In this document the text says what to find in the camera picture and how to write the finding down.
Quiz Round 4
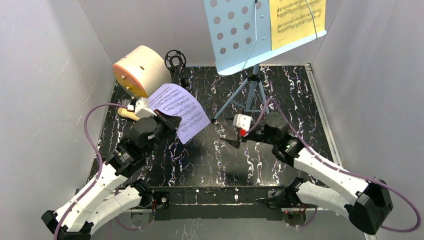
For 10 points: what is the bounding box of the black tripod microphone stand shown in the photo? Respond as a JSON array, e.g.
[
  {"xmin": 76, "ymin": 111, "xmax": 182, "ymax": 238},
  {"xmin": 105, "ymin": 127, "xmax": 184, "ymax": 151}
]
[{"xmin": 164, "ymin": 49, "xmax": 192, "ymax": 92}]

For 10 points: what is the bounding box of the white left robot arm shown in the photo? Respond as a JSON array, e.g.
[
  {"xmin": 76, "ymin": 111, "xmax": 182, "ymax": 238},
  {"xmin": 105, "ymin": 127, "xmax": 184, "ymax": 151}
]
[{"xmin": 41, "ymin": 110, "xmax": 182, "ymax": 240}]

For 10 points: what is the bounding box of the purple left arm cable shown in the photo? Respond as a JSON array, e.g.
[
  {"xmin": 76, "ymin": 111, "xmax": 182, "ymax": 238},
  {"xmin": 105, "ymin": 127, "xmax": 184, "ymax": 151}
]
[{"xmin": 52, "ymin": 102, "xmax": 133, "ymax": 240}]

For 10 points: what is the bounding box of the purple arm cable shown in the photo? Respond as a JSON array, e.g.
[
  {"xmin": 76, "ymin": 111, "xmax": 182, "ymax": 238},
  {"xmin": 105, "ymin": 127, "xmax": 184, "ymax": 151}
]
[
  {"xmin": 245, "ymin": 96, "xmax": 422, "ymax": 233},
  {"xmin": 52, "ymin": 102, "xmax": 133, "ymax": 240}
]

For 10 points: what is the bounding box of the blue music stand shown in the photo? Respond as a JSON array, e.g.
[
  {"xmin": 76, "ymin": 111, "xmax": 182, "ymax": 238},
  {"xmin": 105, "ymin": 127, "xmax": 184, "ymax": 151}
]
[{"xmin": 202, "ymin": 0, "xmax": 328, "ymax": 124}]

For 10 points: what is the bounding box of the white and orange drum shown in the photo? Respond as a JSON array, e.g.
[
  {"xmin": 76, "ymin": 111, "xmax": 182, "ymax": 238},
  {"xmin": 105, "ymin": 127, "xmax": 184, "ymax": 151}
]
[{"xmin": 112, "ymin": 45, "xmax": 172, "ymax": 99}]

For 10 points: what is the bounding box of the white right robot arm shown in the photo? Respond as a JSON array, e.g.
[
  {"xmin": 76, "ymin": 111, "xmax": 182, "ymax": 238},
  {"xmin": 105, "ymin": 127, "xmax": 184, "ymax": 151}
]
[{"xmin": 233, "ymin": 112, "xmax": 393, "ymax": 235}]

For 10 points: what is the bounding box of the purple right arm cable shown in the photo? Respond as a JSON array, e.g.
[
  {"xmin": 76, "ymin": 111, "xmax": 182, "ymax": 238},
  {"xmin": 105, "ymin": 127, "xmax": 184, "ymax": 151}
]
[{"xmin": 245, "ymin": 96, "xmax": 422, "ymax": 233}]

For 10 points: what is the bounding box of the aluminium frame rail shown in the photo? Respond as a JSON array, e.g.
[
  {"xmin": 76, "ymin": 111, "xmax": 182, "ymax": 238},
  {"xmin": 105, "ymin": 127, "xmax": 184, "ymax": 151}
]
[{"xmin": 62, "ymin": 187, "xmax": 377, "ymax": 240}]

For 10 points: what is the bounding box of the yellow sheet music page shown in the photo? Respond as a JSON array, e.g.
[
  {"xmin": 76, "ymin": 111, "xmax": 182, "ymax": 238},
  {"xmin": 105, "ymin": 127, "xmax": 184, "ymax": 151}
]
[{"xmin": 269, "ymin": 0, "xmax": 327, "ymax": 51}]

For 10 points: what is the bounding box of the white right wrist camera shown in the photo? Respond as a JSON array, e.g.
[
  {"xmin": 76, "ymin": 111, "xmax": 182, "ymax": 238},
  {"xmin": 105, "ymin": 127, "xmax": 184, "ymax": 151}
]
[{"xmin": 232, "ymin": 113, "xmax": 253, "ymax": 131}]

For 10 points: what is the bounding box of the beige microphone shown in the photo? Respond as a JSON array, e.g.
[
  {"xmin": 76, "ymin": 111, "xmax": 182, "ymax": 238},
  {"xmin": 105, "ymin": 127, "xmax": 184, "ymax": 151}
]
[{"xmin": 117, "ymin": 106, "xmax": 140, "ymax": 121}]

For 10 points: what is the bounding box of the lavender sheet music page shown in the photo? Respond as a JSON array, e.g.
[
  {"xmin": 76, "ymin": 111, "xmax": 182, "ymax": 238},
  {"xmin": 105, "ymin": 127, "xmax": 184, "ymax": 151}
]
[{"xmin": 148, "ymin": 83, "xmax": 211, "ymax": 144}]

